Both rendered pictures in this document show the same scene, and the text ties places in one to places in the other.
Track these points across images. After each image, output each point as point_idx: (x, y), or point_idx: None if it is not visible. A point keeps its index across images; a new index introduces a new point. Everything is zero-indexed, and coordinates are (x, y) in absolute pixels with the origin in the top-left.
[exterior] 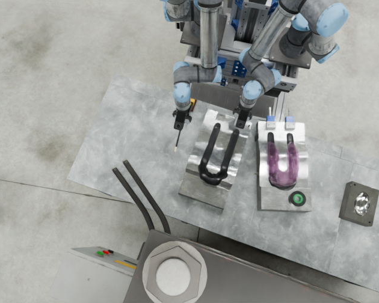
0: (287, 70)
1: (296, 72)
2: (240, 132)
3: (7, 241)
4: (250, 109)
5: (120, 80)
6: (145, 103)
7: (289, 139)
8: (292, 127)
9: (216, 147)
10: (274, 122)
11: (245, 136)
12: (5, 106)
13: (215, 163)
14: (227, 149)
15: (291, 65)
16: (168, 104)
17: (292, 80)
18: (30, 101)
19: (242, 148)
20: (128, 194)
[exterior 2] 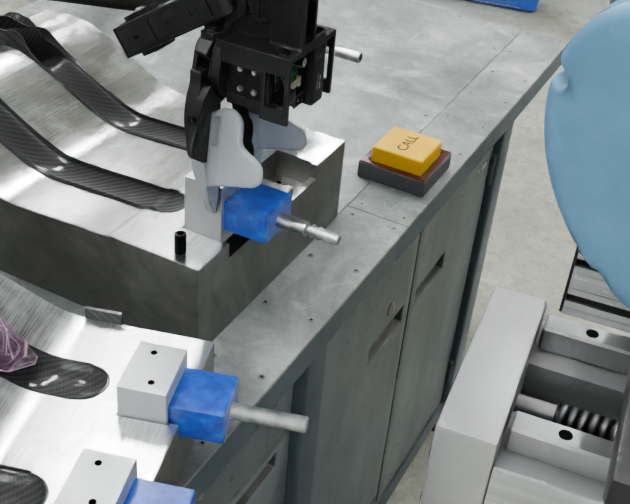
0: (602, 429)
1: (585, 483)
2: (153, 216)
3: None
4: (226, 36)
5: (536, 47)
6: (427, 78)
7: None
8: (65, 488)
9: (108, 135)
10: (162, 387)
11: (119, 229)
12: (522, 154)
13: (13, 76)
14: (78, 163)
15: (629, 369)
16: (411, 124)
17: (482, 396)
18: (540, 194)
19: (48, 208)
20: (55, 6)
